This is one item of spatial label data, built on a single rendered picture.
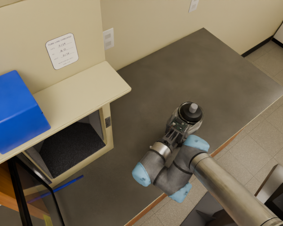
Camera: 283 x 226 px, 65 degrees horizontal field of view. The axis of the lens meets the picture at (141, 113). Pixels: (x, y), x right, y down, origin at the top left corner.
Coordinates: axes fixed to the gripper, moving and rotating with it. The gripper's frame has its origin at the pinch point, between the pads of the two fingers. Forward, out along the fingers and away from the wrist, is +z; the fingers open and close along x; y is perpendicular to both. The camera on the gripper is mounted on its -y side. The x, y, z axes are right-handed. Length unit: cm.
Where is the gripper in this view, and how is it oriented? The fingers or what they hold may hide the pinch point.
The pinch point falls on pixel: (189, 115)
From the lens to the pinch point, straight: 95.6
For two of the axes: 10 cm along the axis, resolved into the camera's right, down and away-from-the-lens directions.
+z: 6.1, -6.4, 4.7
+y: 0.7, -5.4, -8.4
